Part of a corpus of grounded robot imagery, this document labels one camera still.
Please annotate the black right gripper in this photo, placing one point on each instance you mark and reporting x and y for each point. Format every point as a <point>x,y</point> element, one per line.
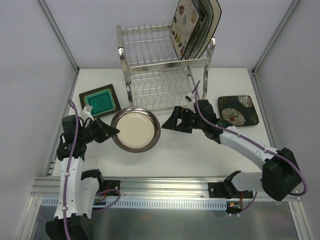
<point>183,120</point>

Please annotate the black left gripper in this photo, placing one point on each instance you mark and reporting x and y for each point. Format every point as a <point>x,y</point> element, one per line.
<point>100,130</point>

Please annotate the round silver-rimmed plate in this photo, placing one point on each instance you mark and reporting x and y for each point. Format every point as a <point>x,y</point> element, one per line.
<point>139,129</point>

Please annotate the black square plate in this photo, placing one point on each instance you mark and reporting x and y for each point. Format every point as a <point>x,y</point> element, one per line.
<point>103,101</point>

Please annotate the dark floral square plate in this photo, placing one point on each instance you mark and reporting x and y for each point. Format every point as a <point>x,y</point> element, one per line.
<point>238,110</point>

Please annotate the colourful flower plate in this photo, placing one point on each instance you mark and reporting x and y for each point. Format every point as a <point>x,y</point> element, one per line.
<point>185,20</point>
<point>195,40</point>

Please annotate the white square plate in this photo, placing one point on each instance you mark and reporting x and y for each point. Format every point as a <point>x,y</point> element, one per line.
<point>214,14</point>
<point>201,40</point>

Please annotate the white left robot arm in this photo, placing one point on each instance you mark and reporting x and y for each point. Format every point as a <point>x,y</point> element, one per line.
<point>78,188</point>

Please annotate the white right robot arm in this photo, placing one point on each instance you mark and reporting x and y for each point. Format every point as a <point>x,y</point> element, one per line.
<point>279,174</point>

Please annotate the stainless steel dish rack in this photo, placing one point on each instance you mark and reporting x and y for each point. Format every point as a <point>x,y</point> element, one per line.
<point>154,76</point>

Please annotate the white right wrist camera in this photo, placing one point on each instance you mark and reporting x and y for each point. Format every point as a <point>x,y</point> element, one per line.
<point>190,97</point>

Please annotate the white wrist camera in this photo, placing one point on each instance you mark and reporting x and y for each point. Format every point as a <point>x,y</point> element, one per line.
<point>86,112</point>
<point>190,97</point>

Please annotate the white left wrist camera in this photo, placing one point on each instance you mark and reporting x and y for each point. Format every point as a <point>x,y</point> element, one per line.
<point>86,112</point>

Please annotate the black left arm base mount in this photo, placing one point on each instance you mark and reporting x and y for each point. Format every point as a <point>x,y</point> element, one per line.
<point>109,185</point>

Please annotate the white slotted cable duct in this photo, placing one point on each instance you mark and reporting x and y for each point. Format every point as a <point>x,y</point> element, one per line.
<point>216,205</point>

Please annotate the aluminium rail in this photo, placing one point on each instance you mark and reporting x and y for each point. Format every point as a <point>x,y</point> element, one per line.
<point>159,188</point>

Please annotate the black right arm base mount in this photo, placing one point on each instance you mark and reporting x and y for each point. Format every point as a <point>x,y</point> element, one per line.
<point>227,190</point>

